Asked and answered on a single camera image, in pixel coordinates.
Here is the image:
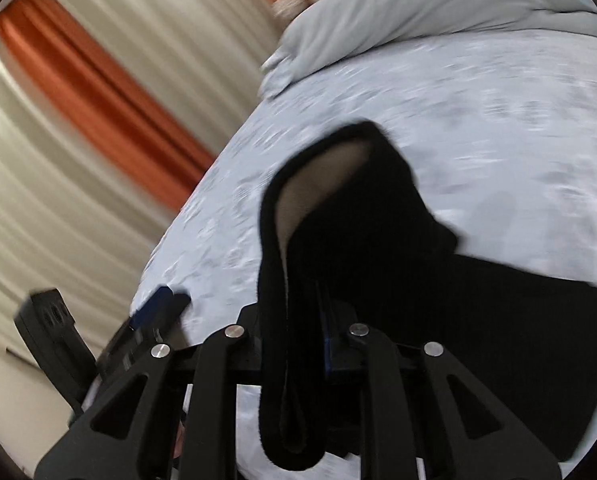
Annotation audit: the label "bed with butterfly-print sheet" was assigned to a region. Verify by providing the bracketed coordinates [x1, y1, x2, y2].
[81, 22, 597, 480]

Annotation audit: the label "grey duvet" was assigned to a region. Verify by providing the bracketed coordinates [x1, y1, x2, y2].
[259, 0, 597, 102]

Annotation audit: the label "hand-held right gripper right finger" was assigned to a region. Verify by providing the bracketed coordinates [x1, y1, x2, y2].
[317, 280, 562, 480]

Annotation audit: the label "orange curtain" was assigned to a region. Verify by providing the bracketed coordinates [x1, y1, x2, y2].
[0, 0, 217, 177]

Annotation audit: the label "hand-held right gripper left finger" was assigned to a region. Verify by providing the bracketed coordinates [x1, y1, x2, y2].
[33, 304, 262, 480]

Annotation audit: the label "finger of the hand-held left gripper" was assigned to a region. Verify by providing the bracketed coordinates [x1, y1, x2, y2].
[13, 288, 97, 414]
[96, 285, 192, 377]

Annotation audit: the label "black pants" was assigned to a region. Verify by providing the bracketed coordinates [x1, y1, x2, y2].
[257, 120, 597, 473]

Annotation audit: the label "bedside clutter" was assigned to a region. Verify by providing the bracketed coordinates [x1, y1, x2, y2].
[271, 0, 307, 18]

